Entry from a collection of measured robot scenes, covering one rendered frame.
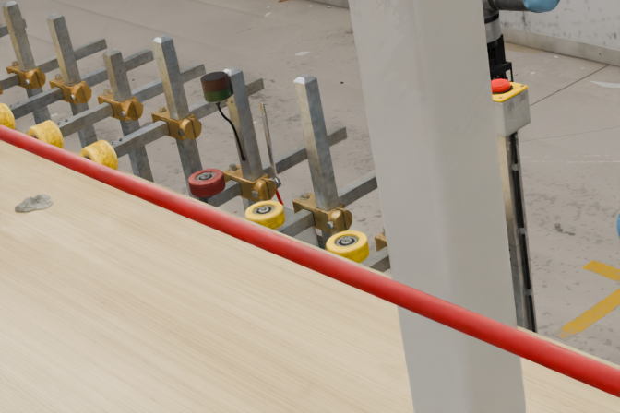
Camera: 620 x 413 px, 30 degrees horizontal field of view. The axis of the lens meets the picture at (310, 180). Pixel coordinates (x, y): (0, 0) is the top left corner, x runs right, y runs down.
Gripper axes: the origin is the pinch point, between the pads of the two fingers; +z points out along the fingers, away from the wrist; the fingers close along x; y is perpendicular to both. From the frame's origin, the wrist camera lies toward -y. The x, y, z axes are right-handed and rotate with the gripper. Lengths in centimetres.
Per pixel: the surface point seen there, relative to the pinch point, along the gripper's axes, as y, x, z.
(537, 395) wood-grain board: -58, -68, 4
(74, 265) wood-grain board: -84, 31, 4
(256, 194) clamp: -38, 35, 9
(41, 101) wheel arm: -50, 115, -1
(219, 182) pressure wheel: -45, 38, 4
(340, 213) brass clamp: -33.6, 9.4, 8.0
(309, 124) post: -35.0, 12.8, -12.2
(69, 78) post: -42, 112, -6
